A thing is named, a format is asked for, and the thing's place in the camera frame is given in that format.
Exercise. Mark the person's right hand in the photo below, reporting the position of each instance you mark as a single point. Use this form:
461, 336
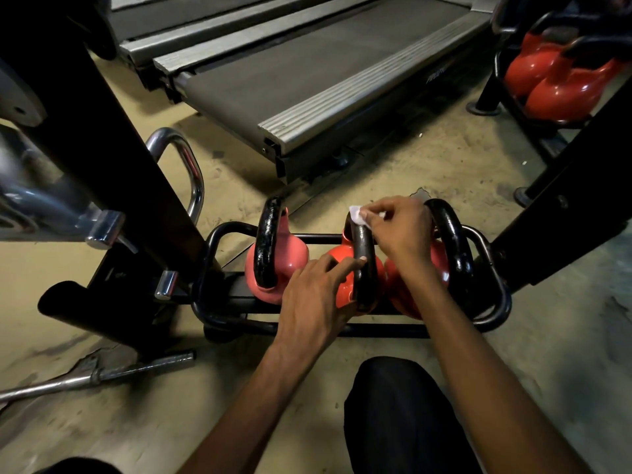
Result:
407, 236

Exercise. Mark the person's left hand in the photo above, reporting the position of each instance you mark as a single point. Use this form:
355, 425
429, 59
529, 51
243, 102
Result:
308, 310

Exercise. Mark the person's left thumb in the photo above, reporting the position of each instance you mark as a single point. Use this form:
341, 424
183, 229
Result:
351, 307

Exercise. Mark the person's right thumb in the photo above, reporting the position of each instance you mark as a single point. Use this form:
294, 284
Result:
377, 221

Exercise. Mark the white cleaning wipe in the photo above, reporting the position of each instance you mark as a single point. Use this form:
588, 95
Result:
356, 215

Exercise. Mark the person's right forearm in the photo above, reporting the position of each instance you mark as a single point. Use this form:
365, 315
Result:
474, 375

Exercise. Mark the person's left forearm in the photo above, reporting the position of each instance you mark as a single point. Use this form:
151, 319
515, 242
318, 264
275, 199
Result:
247, 414

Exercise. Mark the person's black trouser leg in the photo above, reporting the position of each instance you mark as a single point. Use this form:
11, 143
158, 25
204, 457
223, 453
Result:
402, 419
79, 466

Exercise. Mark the low black kettlebell rack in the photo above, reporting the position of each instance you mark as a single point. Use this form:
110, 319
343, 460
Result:
222, 291

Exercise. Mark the grey treadmill with ribbed rails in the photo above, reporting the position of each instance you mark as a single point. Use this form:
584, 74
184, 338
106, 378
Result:
316, 69

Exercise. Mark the black tiered kettlebell rack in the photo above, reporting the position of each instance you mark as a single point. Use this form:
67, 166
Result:
498, 93

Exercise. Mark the chrome peg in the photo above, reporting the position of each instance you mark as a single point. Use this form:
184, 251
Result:
166, 284

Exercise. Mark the large red kettlebell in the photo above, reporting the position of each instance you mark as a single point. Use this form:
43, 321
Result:
531, 66
568, 88

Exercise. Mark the black padded roller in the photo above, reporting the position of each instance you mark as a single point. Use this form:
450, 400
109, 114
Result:
94, 308

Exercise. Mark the chrome bar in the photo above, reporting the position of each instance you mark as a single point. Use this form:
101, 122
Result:
98, 374

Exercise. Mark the black slanted frame beam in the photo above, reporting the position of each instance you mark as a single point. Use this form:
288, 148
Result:
568, 202

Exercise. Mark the black weight machine frame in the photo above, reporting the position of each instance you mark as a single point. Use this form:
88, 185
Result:
113, 157

